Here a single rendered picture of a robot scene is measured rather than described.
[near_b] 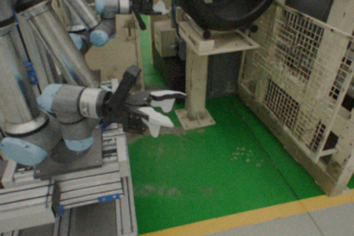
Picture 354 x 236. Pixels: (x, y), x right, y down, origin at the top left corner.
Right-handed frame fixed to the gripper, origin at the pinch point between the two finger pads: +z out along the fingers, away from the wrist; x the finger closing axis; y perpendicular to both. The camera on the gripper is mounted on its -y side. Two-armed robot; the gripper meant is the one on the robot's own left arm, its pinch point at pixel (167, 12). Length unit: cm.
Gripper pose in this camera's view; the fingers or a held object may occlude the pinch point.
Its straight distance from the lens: 151.2
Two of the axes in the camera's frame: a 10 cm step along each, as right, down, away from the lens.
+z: 9.5, -0.7, 3.1
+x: -3.0, -5.5, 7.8
